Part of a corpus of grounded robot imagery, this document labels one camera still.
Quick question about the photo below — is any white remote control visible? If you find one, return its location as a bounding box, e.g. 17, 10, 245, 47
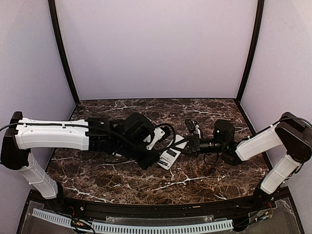
157, 135, 187, 170

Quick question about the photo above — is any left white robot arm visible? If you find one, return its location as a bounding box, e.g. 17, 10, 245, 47
0, 112, 165, 207

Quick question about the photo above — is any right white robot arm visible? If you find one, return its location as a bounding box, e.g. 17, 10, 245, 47
171, 112, 312, 197

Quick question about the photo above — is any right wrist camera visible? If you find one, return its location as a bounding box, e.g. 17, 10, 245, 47
185, 119, 203, 138

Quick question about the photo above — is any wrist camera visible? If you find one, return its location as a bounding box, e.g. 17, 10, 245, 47
143, 123, 176, 150
185, 119, 203, 138

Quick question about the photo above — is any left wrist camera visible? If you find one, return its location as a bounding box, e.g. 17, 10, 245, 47
143, 123, 176, 150

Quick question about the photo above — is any black front rail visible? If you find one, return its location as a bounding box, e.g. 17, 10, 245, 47
59, 198, 253, 219

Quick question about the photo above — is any white slotted cable duct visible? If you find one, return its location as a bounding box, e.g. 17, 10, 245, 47
32, 208, 234, 234

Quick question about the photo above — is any right black frame post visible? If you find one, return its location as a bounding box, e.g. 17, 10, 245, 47
236, 0, 265, 103

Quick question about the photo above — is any black frame post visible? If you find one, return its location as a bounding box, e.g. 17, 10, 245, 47
48, 0, 80, 105
236, 0, 265, 103

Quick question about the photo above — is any left black frame post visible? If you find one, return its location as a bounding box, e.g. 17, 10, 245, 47
48, 0, 80, 105

